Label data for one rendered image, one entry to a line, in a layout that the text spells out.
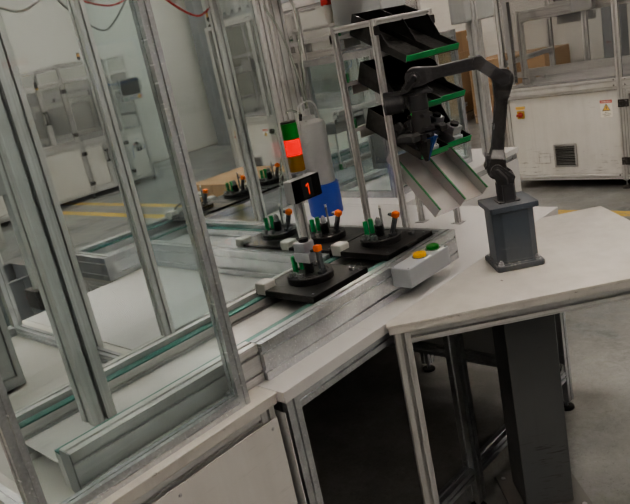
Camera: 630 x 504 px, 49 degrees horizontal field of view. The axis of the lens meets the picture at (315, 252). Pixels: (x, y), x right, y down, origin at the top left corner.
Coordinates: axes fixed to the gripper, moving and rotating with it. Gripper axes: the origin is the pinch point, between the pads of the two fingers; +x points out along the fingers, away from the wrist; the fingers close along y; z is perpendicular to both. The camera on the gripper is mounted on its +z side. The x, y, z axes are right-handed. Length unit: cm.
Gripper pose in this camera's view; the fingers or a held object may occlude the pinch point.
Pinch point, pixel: (425, 149)
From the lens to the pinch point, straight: 216.8
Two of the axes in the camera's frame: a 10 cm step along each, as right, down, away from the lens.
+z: -7.2, -0.6, 6.9
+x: 2.0, 9.4, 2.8
